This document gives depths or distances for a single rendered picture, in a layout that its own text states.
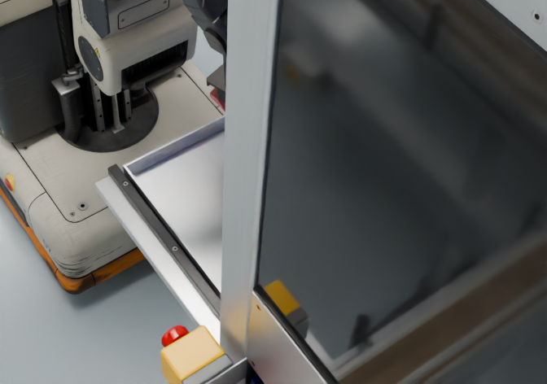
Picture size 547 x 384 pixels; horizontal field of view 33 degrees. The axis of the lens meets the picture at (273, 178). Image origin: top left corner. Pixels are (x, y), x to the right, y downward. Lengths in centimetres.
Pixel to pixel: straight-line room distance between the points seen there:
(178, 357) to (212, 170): 45
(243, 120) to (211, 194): 70
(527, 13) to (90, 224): 184
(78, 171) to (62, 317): 39
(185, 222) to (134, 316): 94
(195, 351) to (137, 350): 116
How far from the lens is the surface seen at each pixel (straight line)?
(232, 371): 125
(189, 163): 160
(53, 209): 230
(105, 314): 245
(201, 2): 128
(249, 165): 91
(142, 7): 190
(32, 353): 243
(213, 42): 134
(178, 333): 128
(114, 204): 156
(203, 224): 153
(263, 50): 78
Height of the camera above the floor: 215
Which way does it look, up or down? 53 degrees down
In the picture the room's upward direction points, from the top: 6 degrees clockwise
